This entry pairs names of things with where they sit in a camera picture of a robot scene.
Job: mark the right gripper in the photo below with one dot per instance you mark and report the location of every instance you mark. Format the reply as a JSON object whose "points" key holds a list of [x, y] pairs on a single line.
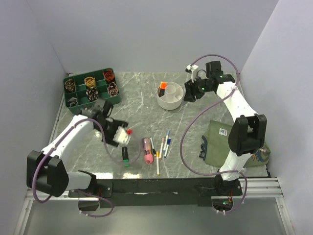
{"points": [[190, 91]]}

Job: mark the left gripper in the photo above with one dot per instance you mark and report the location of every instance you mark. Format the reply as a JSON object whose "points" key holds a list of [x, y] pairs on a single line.
{"points": [[109, 139]]}

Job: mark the white round divided container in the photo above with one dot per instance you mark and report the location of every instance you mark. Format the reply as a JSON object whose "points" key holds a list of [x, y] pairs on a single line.
{"points": [[173, 96]]}

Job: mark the black orange highlighter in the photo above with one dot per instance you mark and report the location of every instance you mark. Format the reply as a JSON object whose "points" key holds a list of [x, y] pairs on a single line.
{"points": [[162, 89]]}

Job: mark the black green highlighter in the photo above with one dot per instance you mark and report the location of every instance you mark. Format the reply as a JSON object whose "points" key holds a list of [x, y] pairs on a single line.
{"points": [[125, 156]]}

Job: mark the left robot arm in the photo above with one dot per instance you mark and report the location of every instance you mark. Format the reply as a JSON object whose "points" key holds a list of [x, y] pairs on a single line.
{"points": [[45, 169]]}

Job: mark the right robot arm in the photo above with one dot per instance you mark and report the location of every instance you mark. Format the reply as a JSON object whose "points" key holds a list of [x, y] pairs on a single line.
{"points": [[248, 130]]}

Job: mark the pink patterned rolled tie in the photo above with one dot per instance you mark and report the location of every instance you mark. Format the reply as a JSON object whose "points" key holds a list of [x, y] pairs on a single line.
{"points": [[112, 89]]}

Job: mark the dark floral rolled tie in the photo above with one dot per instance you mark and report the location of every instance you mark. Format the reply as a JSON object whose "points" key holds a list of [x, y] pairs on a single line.
{"points": [[92, 94]]}

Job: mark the clear pink crayon tube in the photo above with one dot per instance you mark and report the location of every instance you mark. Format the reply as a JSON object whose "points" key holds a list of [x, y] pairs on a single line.
{"points": [[148, 151]]}

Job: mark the grey rolled tie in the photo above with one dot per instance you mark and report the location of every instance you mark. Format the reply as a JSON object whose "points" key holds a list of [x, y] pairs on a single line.
{"points": [[72, 102]]}

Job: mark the green compartment tray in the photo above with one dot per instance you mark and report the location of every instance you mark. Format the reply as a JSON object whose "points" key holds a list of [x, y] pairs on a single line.
{"points": [[82, 90]]}

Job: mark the black white pen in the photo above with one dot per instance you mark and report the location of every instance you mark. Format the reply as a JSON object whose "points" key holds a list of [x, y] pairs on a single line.
{"points": [[153, 147]]}

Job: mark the orange white marker pen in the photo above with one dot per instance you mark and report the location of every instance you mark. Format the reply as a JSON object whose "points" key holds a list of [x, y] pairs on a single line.
{"points": [[161, 148]]}

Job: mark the orange rolled tie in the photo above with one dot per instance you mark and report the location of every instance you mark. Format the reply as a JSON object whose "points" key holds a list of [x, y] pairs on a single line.
{"points": [[108, 75]]}

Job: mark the lilac white marker pen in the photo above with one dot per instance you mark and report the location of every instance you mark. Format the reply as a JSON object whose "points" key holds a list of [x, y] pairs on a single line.
{"points": [[167, 148]]}

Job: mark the blue white marker pen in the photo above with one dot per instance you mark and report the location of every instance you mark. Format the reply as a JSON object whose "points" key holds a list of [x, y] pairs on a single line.
{"points": [[166, 140]]}

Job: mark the brown rolled tie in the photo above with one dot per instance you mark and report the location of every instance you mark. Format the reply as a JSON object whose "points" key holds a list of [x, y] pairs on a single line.
{"points": [[70, 86]]}

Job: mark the green t-shirt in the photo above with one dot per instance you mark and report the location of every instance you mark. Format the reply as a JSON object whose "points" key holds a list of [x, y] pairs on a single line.
{"points": [[215, 148]]}

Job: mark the yellow white marker pen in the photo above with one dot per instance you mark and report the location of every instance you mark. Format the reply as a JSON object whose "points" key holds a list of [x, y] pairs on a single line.
{"points": [[157, 164]]}

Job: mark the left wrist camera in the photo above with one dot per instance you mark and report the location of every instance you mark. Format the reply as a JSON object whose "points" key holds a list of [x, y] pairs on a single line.
{"points": [[122, 135]]}

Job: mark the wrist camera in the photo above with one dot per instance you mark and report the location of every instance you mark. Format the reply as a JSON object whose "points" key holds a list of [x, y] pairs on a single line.
{"points": [[122, 135], [193, 70]]}

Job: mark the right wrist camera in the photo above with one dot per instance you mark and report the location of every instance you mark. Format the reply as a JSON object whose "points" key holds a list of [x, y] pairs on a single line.
{"points": [[193, 70]]}

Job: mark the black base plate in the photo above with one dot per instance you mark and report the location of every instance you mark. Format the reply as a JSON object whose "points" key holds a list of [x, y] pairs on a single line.
{"points": [[168, 191]]}

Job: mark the aluminium rail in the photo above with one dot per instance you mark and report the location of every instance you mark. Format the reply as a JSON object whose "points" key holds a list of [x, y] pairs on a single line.
{"points": [[256, 188]]}

